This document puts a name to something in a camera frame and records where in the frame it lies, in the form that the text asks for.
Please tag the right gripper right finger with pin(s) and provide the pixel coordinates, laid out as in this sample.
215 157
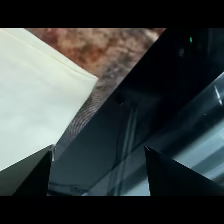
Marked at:
173 178

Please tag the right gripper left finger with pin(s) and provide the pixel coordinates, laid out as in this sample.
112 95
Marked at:
36 180

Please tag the cream garment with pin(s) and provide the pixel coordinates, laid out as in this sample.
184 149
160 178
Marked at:
36 93

